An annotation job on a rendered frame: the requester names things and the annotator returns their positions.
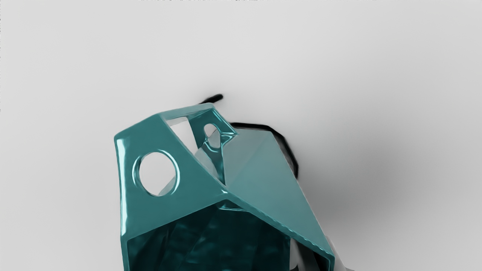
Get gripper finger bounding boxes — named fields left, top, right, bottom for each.
left=326, top=236, right=357, bottom=271

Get teal faceted mug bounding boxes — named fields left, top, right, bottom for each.
left=114, top=102, right=336, bottom=271

